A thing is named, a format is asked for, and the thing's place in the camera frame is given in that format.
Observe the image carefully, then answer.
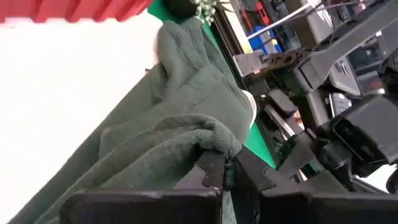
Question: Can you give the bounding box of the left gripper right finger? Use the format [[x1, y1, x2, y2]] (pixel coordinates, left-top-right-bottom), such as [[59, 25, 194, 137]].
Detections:
[[230, 145, 312, 224]]

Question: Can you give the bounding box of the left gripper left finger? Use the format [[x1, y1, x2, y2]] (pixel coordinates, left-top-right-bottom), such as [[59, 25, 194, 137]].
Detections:
[[174, 151, 226, 192]]

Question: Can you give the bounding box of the dark green garment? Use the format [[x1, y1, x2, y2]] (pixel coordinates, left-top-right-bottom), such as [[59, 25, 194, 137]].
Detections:
[[7, 17, 257, 224]]

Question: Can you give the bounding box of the red plastic laundry bin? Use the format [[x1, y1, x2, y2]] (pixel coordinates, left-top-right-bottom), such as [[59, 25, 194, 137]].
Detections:
[[0, 0, 154, 24]]

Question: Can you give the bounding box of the blue plastic box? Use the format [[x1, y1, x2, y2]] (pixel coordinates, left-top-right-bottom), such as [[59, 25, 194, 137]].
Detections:
[[264, 29, 283, 54], [248, 26, 271, 52]]

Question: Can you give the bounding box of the thin white rod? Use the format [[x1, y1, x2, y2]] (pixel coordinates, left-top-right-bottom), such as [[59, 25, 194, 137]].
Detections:
[[246, 1, 315, 40]]

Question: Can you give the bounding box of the silver metal bracket plate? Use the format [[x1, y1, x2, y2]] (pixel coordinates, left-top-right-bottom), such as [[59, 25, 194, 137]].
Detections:
[[233, 50, 266, 78]]

